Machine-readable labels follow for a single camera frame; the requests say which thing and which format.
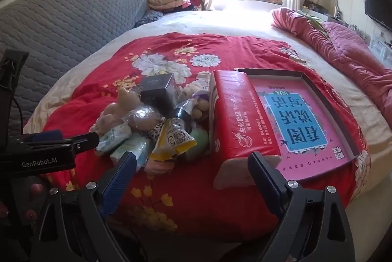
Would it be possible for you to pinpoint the person's left hand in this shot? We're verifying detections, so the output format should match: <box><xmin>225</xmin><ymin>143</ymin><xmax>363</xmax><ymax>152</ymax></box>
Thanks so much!
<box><xmin>24</xmin><ymin>183</ymin><xmax>44</xmax><ymax>221</ymax></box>

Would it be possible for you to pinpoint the yellow snack packet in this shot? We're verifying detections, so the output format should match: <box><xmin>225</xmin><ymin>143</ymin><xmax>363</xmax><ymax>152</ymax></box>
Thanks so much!
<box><xmin>149</xmin><ymin>117</ymin><xmax>198</xmax><ymax>161</ymax></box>

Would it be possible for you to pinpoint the light green soft ball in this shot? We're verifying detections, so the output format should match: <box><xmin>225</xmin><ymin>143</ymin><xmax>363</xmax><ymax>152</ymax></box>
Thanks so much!
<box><xmin>184</xmin><ymin>124</ymin><xmax>210</xmax><ymax>161</ymax></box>

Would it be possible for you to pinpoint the shallow cardboard box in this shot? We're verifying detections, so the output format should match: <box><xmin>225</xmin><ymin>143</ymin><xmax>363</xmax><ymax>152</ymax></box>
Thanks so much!
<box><xmin>237</xmin><ymin>68</ymin><xmax>360</xmax><ymax>183</ymax></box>

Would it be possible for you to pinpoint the mint green packet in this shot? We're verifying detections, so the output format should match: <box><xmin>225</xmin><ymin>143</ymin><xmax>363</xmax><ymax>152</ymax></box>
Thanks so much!
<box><xmin>110</xmin><ymin>133</ymin><xmax>154</xmax><ymax>172</ymax></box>

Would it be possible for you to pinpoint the cluttered dresser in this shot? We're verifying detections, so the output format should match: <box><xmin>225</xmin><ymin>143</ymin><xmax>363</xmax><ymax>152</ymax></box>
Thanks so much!
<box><xmin>302</xmin><ymin>0</ymin><xmax>346</xmax><ymax>24</ymax></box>

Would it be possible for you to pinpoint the black and silver packet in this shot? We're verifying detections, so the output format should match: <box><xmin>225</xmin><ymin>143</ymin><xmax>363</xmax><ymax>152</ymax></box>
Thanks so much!
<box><xmin>171</xmin><ymin>98</ymin><xmax>199</xmax><ymax>123</ymax></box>

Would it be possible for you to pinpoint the cream bed sheet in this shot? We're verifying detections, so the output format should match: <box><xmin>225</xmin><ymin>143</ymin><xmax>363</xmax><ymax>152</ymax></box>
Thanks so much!
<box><xmin>23</xmin><ymin>8</ymin><xmax>392</xmax><ymax>198</ymax></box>

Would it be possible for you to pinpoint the pink floral packet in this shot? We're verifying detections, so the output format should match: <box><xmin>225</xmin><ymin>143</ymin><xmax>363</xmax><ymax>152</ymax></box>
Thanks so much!
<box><xmin>144</xmin><ymin>158</ymin><xmax>175</xmax><ymax>175</ymax></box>

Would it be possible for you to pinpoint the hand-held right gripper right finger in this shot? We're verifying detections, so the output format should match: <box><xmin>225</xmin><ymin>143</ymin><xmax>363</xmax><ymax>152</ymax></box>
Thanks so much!
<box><xmin>247</xmin><ymin>152</ymin><xmax>356</xmax><ymax>262</ymax></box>

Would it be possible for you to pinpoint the red floral blanket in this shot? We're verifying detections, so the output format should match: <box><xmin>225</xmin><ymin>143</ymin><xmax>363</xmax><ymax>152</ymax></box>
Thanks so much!
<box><xmin>43</xmin><ymin>32</ymin><xmax>368</xmax><ymax>242</ymax></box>

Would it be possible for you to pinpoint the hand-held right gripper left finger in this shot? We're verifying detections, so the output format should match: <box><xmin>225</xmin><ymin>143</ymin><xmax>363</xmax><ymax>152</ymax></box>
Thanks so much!
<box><xmin>39</xmin><ymin>151</ymin><xmax>137</xmax><ymax>262</ymax></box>

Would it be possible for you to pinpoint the pink printed book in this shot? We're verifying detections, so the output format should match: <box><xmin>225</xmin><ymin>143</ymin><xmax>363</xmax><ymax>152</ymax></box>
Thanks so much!
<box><xmin>254</xmin><ymin>78</ymin><xmax>353</xmax><ymax>182</ymax></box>

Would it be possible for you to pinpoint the beige plush bear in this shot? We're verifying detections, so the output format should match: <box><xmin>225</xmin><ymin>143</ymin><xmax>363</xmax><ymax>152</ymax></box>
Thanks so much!
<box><xmin>89</xmin><ymin>87</ymin><xmax>144</xmax><ymax>134</ymax></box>

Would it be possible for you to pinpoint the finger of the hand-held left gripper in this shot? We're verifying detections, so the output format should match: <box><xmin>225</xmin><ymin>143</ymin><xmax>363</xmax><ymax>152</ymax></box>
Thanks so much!
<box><xmin>17</xmin><ymin>130</ymin><xmax>64</xmax><ymax>144</ymax></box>
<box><xmin>63</xmin><ymin>132</ymin><xmax>100</xmax><ymax>155</ymax></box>

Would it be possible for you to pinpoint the dark patterned pillow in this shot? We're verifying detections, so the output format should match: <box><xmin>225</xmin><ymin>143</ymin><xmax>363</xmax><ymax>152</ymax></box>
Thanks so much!
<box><xmin>135</xmin><ymin>11</ymin><xmax>164</xmax><ymax>27</ymax></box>

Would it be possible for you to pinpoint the black box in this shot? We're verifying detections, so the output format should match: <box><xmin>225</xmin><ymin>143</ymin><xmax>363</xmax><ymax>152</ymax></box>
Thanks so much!
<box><xmin>140</xmin><ymin>73</ymin><xmax>177</xmax><ymax>116</ymax></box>

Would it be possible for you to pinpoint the pink quilt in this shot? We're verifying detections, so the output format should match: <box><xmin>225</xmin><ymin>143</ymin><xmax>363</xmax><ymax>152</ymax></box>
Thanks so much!
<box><xmin>271</xmin><ymin>7</ymin><xmax>392</xmax><ymax>125</ymax></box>

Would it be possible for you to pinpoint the black flat television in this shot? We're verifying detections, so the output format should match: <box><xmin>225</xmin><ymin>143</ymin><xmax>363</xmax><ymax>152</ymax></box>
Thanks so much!
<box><xmin>364</xmin><ymin>0</ymin><xmax>392</xmax><ymax>33</ymax></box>

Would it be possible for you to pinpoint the white and blue packet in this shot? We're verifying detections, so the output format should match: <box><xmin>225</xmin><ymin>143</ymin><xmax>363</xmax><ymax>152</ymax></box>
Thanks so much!
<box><xmin>95</xmin><ymin>123</ymin><xmax>133</xmax><ymax>155</ymax></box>

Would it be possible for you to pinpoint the clear plastic bag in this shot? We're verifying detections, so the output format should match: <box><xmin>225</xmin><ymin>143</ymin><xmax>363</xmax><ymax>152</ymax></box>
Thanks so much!
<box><xmin>122</xmin><ymin>106</ymin><xmax>166</xmax><ymax>131</ymax></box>

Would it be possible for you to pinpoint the leopard print cloth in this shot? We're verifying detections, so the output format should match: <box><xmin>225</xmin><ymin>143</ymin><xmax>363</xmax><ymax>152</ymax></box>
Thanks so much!
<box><xmin>149</xmin><ymin>124</ymin><xmax>166</xmax><ymax>141</ymax></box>

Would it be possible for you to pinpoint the white cabinet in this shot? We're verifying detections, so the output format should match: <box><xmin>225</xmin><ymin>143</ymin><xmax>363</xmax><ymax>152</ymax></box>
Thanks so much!
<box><xmin>369</xmin><ymin>29</ymin><xmax>392</xmax><ymax>67</ymax></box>

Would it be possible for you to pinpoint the grey quilted headboard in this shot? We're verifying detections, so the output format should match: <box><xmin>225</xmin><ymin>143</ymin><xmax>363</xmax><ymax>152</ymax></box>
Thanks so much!
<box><xmin>0</xmin><ymin>0</ymin><xmax>147</xmax><ymax>140</ymax></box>

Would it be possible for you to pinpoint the red tissue pack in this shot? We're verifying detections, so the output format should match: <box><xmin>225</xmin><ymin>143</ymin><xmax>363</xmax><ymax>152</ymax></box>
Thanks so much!
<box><xmin>209</xmin><ymin>70</ymin><xmax>282</xmax><ymax>191</ymax></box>

